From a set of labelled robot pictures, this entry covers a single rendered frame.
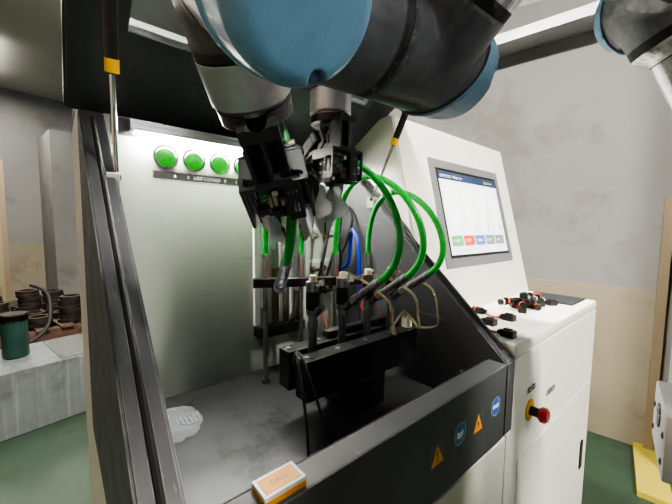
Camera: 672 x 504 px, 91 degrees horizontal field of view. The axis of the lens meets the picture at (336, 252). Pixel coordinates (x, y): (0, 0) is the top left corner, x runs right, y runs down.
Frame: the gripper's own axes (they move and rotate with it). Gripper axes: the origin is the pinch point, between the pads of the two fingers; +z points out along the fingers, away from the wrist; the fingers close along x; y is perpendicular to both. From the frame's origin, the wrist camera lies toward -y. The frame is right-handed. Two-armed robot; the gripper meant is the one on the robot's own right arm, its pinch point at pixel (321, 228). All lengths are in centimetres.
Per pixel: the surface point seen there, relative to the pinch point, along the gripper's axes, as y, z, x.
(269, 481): 21.0, 26.5, -22.8
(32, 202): -671, -28, -68
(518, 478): 24, 57, 41
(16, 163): -669, -87, -83
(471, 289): 0, 19, 61
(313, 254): -30.5, 8.5, 20.6
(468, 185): -8, -15, 71
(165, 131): -28.1, -19.7, -20.5
